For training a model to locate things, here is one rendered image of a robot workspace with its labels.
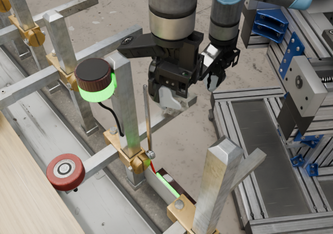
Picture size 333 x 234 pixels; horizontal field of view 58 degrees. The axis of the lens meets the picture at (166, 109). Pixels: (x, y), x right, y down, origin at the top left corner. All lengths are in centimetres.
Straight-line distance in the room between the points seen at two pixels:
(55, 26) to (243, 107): 124
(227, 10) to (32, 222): 62
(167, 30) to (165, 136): 140
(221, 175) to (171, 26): 23
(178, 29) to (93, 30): 221
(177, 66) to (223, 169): 21
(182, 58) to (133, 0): 251
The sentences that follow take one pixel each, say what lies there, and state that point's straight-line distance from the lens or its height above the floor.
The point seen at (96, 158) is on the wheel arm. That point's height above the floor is 86.
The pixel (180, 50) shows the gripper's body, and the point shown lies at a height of 118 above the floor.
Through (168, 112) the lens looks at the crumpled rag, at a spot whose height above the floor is 87.
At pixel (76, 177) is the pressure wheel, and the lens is 70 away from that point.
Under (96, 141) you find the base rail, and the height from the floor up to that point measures 70.
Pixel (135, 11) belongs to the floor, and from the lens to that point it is 285.
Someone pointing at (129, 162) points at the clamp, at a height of 87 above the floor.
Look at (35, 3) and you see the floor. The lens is 318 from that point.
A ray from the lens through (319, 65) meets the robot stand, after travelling 88.
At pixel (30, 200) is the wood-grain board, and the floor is 90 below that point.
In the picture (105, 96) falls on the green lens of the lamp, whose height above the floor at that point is 113.
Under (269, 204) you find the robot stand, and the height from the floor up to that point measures 21.
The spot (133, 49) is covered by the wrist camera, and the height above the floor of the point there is 115.
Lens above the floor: 151
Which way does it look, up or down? 50 degrees down
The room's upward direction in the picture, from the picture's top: straight up
